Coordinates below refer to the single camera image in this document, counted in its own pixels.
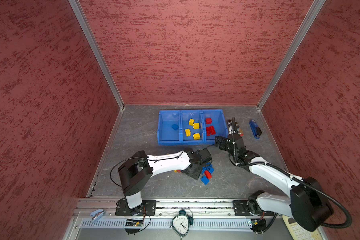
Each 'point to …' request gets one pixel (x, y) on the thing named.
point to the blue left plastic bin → (166, 135)
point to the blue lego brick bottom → (205, 180)
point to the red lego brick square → (208, 121)
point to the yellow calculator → (297, 232)
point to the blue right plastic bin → (213, 124)
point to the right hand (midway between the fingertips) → (220, 141)
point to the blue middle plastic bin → (185, 116)
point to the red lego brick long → (210, 130)
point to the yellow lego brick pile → (196, 126)
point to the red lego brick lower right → (208, 176)
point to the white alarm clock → (180, 223)
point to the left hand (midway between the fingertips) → (191, 175)
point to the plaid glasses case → (238, 129)
